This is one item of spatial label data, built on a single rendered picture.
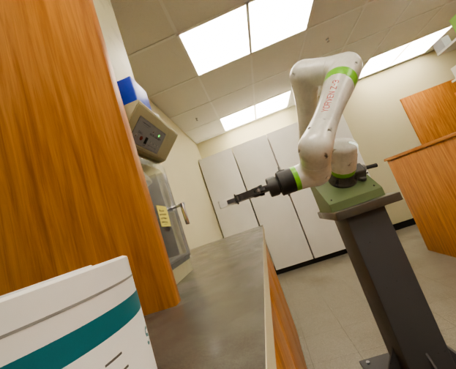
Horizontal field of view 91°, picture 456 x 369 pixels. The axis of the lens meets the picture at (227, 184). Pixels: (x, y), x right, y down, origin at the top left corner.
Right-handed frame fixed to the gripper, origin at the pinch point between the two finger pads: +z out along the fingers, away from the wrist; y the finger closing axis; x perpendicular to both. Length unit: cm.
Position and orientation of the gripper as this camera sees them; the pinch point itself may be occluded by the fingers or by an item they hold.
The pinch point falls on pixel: (227, 202)
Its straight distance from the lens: 87.6
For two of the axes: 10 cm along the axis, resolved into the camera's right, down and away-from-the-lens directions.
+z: -9.3, 3.4, 1.2
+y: -1.6, -1.0, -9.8
